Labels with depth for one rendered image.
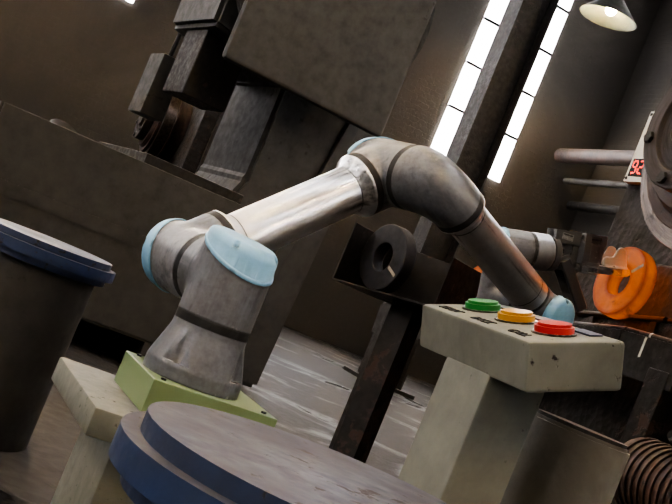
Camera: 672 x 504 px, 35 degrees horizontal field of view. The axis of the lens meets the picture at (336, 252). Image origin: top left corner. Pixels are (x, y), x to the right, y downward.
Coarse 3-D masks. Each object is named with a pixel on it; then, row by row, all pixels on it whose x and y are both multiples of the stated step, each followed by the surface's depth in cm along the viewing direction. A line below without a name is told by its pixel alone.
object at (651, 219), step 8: (640, 192) 224; (648, 200) 220; (648, 208) 219; (648, 216) 218; (656, 216) 216; (648, 224) 217; (656, 224) 215; (656, 232) 214; (664, 232) 212; (664, 240) 211
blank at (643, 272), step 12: (636, 252) 223; (636, 264) 221; (648, 264) 219; (600, 276) 230; (612, 276) 228; (636, 276) 220; (648, 276) 218; (600, 288) 228; (612, 288) 227; (636, 288) 218; (648, 288) 218; (600, 300) 227; (612, 300) 223; (624, 300) 220; (636, 300) 218; (612, 312) 222; (624, 312) 220
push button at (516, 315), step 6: (498, 312) 115; (504, 312) 114; (510, 312) 113; (516, 312) 114; (522, 312) 114; (528, 312) 114; (498, 318) 114; (504, 318) 114; (510, 318) 113; (516, 318) 113; (522, 318) 113; (528, 318) 113; (534, 318) 114
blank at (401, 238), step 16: (368, 240) 244; (384, 240) 239; (400, 240) 235; (368, 256) 242; (384, 256) 243; (400, 256) 233; (368, 272) 240; (384, 272) 236; (400, 272) 232; (384, 288) 235
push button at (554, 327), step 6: (534, 324) 108; (540, 324) 107; (546, 324) 107; (552, 324) 106; (558, 324) 107; (564, 324) 107; (570, 324) 107; (540, 330) 107; (546, 330) 106; (552, 330) 106; (558, 330) 106; (564, 330) 106; (570, 330) 106
